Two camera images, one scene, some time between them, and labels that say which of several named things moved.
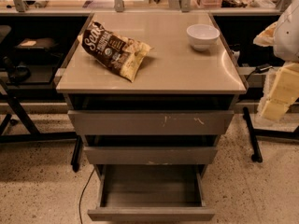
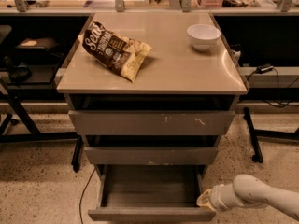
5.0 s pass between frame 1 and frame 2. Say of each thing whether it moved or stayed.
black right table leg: stayed
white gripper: moved
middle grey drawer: stayed
